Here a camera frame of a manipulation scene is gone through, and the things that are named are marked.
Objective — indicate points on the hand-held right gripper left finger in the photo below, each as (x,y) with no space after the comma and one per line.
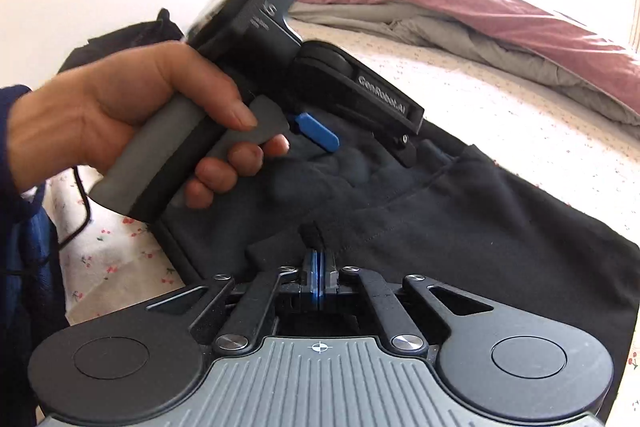
(260,302)

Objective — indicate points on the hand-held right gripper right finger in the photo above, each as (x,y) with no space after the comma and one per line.
(380,307)

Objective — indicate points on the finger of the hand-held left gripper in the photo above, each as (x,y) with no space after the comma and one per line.
(320,133)
(406,151)

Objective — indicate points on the black pants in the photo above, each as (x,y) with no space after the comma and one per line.
(475,217)

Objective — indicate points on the person's left hand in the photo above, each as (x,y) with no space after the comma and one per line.
(105,107)

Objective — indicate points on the cherry print bed sheet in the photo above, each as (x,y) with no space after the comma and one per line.
(500,107)

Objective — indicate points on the pile of black clothes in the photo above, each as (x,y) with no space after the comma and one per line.
(125,42)

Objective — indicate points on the pink and grey duvet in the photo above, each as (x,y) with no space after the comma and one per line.
(525,42)

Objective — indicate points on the person's dark blue clothing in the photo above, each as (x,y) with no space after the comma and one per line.
(25,307)

